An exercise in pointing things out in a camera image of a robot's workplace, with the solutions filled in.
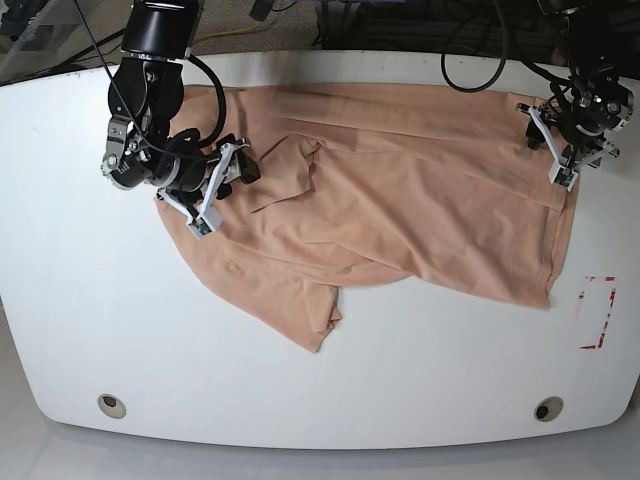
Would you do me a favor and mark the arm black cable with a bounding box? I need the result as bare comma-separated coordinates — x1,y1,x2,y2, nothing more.
169,52,229,151
439,0,576,96

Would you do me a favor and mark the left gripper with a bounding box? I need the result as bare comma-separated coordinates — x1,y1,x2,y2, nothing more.
554,82,634,155

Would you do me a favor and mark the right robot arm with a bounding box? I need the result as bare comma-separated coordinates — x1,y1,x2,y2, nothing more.
101,1,261,206

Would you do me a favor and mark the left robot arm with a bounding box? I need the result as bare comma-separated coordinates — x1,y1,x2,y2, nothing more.
538,1,634,155

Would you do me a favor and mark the left table grommet hole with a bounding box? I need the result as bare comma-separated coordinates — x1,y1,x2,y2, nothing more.
97,394,126,420

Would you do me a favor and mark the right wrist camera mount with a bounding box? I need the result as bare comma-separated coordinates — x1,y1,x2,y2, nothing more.
156,134,250,239

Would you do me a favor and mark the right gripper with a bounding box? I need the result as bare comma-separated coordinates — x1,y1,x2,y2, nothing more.
149,139,261,205

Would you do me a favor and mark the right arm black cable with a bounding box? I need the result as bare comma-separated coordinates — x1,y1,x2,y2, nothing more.
169,52,229,151

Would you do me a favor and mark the right table grommet hole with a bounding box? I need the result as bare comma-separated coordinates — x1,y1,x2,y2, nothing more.
534,396,564,423

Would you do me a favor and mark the yellow floor cable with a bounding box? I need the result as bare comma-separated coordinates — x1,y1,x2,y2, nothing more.
192,22,266,46

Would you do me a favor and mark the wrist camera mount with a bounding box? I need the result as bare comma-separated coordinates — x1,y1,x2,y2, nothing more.
516,101,620,191
156,134,250,239

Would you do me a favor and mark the table grommet hole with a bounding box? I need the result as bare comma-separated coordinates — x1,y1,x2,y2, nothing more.
97,394,126,420
534,396,564,423

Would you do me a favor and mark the peach T-shirt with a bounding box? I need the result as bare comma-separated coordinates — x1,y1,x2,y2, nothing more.
156,83,577,352

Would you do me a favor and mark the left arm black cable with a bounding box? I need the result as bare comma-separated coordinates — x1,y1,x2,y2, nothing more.
439,0,576,96

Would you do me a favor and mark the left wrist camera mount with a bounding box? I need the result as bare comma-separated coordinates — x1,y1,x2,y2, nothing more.
516,101,620,191

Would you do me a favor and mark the red tape rectangle marking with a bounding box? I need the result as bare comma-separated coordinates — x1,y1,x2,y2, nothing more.
575,276,617,351

